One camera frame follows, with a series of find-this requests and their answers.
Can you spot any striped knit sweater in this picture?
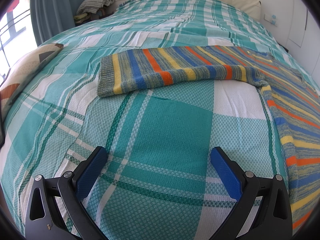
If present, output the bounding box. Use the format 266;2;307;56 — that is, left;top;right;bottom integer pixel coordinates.
94;46;319;239

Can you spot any black smartphone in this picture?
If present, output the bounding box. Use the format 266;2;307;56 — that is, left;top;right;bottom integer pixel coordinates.
0;111;5;148

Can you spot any teal plaid bedspread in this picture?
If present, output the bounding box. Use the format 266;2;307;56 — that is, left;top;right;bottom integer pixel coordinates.
1;0;319;239

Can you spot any patterned cream pillow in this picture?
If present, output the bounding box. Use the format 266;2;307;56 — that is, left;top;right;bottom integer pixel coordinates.
1;43;63;120

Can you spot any white wardrobe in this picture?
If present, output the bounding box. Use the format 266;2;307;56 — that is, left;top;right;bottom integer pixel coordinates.
286;0;319;84

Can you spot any blue curtain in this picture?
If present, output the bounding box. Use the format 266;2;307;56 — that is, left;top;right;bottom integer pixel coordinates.
30;0;84;46

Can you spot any folded checkered blanket pile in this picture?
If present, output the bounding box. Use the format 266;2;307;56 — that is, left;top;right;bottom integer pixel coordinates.
73;0;115;26

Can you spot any wall socket panel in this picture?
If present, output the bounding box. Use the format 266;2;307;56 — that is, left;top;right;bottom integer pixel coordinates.
264;14;277;26

